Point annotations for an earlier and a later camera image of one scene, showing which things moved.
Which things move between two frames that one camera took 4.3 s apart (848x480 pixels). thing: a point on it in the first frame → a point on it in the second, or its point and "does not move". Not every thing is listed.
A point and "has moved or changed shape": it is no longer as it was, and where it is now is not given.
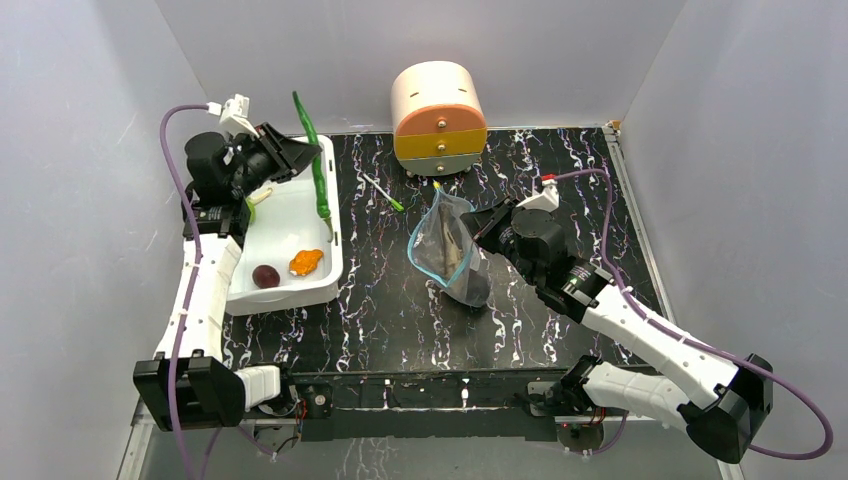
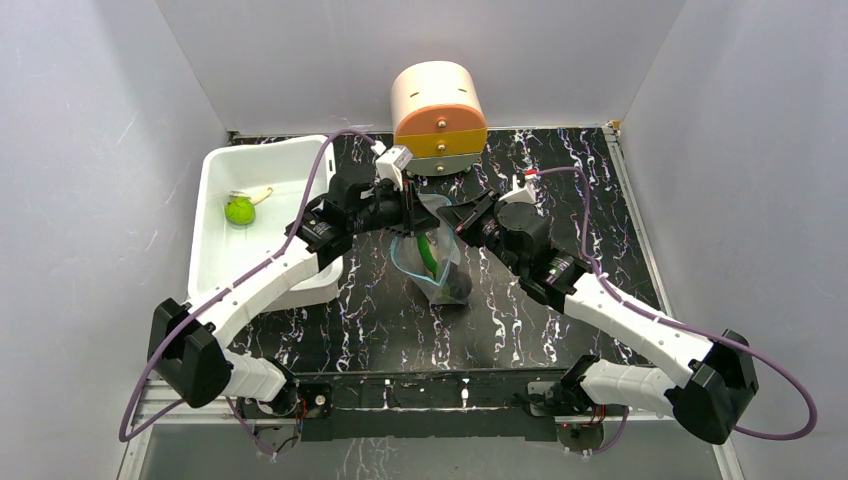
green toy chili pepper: [321, 190] → [427, 253]
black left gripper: [288, 156] → [414, 217]
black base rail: [425, 405] does not move
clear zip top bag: [444, 249] has moved or changed shape
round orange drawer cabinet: [439, 118] does not move
